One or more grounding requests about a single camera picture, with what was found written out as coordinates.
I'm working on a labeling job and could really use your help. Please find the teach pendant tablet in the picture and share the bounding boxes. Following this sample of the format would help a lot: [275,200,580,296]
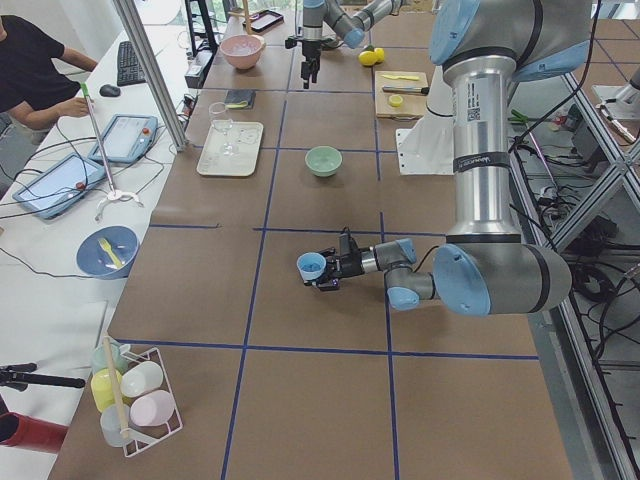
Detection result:
[12,154,106,219]
[101,114,159,164]

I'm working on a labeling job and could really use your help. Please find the reacher grabber stick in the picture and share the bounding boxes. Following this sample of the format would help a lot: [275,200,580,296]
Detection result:
[80,82,144,222]

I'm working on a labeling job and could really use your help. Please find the red cylinder bottle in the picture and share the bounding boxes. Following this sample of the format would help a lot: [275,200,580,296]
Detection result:
[1,412,68,453]

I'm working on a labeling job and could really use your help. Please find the black tripod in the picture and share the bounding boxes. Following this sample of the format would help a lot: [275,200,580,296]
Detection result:
[1,363,86,392]

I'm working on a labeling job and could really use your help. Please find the blue bowl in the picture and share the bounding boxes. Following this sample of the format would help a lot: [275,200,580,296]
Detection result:
[76,226,139,280]

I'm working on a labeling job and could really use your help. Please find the teach pendant tablet far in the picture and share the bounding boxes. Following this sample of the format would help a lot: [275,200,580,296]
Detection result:
[101,114,159,164]

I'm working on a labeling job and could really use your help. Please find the cream bear tray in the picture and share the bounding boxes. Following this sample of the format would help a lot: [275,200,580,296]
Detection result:
[196,122,264,177]

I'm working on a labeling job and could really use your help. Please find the white wire cup rack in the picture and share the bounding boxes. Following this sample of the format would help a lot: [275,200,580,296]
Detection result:
[90,336,183,458]

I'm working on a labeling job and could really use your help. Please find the black computer mouse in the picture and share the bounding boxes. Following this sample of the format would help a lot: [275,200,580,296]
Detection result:
[99,84,121,98]

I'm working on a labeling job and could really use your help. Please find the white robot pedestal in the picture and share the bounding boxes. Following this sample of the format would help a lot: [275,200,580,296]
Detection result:
[396,66,454,175]

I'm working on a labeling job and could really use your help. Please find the yellow plastic knife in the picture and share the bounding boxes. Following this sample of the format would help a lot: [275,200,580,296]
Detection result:
[381,74,420,82]

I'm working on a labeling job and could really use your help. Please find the light green bowl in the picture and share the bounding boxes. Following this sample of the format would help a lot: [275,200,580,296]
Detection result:
[305,146,343,177]

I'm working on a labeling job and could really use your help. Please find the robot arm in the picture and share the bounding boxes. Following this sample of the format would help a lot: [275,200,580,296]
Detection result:
[297,1,592,316]
[285,0,407,89]

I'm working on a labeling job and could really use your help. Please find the pink bowl with ice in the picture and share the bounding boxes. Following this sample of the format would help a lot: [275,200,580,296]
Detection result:
[219,34,266,70]

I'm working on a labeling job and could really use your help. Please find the aluminium frame post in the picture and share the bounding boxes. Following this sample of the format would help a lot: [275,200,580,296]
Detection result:
[113,0,188,152]

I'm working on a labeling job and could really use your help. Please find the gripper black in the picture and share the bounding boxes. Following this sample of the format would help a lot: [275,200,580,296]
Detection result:
[285,35,334,89]
[303,227,363,291]

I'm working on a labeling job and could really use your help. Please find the lemon half slice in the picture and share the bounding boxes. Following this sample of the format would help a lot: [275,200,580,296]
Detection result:
[388,94,404,108]

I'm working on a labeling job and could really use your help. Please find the yellow fork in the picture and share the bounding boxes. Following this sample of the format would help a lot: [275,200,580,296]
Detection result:
[98,237,124,270]

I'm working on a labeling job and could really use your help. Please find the yellow lemon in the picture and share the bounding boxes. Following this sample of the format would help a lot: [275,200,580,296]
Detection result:
[358,50,379,67]
[374,47,385,63]

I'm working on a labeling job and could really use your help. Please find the person in black shirt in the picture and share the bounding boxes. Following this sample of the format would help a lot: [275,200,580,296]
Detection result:
[1,15,97,130]

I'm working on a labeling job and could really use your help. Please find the steel cylinder handle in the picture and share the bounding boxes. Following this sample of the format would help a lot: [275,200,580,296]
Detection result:
[382,86,430,96]

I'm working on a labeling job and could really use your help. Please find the wooden cutting board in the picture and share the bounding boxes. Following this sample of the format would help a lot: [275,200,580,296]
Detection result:
[374,71,429,118]

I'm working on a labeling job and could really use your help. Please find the black keyboard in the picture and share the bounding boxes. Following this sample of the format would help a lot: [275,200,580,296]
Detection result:
[116,41,146,87]

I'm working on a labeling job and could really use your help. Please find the light blue plastic cup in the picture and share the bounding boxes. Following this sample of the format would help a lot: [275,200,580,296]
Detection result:
[296,252,327,282]

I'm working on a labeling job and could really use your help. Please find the teach pendant tablet near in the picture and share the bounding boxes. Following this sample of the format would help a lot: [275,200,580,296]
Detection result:
[12,154,106,219]

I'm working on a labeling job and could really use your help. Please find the clear wine glass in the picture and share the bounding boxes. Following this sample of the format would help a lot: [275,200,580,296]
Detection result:
[208,102,237,156]

